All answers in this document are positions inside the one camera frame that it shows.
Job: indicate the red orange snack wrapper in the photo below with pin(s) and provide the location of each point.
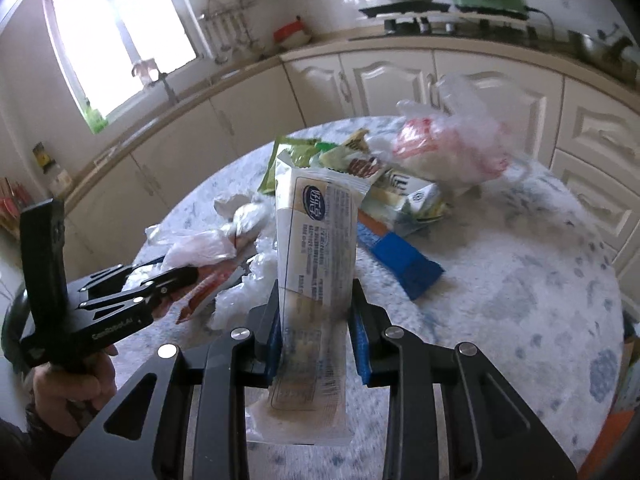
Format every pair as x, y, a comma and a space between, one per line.
200, 290

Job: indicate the hanging utensil rack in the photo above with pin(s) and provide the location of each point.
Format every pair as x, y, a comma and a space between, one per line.
230, 30

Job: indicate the red and white container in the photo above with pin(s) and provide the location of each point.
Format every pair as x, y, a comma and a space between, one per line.
292, 32

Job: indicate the sink faucet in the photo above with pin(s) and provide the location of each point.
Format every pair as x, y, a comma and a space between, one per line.
150, 72

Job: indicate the green snack wrapper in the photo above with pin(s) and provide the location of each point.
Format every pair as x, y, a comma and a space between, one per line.
295, 154

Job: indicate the blue and orange packet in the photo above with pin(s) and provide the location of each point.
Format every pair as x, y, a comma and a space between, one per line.
400, 260

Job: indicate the crumpled white plastic bag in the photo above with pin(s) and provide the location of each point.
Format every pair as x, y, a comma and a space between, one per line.
240, 295

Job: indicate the person's left forearm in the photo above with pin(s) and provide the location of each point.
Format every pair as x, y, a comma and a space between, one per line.
20, 450

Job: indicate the black gas stove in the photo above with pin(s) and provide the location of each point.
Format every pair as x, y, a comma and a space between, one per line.
400, 12

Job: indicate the brown and cream snack wrapper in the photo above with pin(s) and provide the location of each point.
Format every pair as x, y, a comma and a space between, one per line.
357, 160

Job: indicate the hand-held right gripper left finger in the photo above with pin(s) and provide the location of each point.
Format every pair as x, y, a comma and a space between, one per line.
274, 342

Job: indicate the person's left hand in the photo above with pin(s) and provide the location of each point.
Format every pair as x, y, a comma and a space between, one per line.
62, 392

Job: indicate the white kitchen cabinets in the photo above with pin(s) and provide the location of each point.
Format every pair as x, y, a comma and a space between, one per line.
390, 80

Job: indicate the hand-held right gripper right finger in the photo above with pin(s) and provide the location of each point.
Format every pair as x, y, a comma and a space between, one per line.
361, 347

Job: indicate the steel kettle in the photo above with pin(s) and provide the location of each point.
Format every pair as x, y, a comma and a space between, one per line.
597, 47

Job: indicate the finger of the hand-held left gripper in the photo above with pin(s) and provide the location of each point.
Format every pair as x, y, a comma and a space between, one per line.
165, 282
115, 276

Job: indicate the crumpled clear plastic bag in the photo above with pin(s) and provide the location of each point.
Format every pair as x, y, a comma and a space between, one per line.
210, 245

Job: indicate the white printed snack wrapper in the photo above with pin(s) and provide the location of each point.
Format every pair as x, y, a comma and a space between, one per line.
315, 240

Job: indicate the marbled grey tablecloth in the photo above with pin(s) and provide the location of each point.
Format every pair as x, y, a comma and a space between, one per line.
500, 300

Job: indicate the kitchen window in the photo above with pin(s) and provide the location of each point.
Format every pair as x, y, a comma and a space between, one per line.
120, 35

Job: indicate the clear plastic bag red print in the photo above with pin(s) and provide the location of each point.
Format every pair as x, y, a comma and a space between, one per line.
445, 150

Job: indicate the green and white packet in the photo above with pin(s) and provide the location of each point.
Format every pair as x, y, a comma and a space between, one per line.
400, 200

